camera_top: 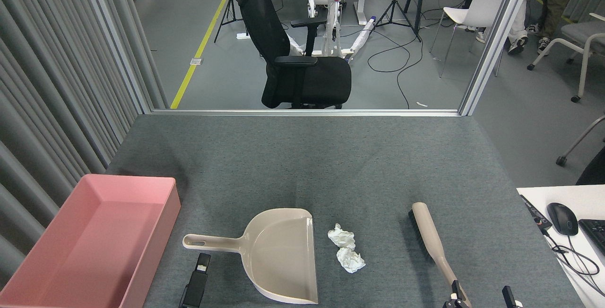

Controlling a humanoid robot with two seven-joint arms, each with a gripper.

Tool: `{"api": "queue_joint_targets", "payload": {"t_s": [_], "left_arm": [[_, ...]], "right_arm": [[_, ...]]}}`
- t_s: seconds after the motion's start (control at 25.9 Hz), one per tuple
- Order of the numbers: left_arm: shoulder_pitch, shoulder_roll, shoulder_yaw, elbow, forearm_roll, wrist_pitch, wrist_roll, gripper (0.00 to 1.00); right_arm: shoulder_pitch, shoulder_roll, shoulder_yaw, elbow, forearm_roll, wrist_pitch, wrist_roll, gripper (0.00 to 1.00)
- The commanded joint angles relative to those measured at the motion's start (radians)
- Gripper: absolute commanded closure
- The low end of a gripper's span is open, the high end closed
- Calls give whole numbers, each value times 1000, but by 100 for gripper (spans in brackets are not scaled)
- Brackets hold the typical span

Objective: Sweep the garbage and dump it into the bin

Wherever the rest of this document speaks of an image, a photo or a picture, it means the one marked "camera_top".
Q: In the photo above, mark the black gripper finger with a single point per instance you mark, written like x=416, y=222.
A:
x=453, y=302
x=511, y=301
x=196, y=284

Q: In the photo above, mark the beige hand brush black bristles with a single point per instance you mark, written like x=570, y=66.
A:
x=427, y=230

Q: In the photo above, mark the beige plastic dustpan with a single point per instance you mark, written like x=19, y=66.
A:
x=283, y=251

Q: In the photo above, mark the white paper ball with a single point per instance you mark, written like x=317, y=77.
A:
x=350, y=260
x=341, y=237

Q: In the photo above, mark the pink plastic bin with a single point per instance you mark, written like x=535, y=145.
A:
x=85, y=242

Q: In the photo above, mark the small black flat device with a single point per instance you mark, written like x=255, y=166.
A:
x=536, y=213

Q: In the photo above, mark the black computer mouse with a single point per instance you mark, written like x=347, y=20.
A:
x=562, y=218

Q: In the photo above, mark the black keyboard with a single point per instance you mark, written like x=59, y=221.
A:
x=595, y=235

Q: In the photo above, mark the white side table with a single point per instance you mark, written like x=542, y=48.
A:
x=581, y=194

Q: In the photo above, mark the white chair leg with caster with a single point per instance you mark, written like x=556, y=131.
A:
x=561, y=160

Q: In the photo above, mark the silver floor socket plate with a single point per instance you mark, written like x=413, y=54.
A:
x=196, y=61

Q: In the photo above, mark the black office chair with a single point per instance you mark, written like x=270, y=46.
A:
x=312, y=81

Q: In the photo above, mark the white power strip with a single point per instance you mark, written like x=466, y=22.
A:
x=242, y=36

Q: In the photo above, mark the white plastic chair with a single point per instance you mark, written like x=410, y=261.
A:
x=477, y=10

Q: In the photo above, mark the silver table rail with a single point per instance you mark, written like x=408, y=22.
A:
x=307, y=113

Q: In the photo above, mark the silver post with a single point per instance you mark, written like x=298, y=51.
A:
x=498, y=38
x=117, y=38

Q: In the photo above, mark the grey chair white frame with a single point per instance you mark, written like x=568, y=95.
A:
x=583, y=31

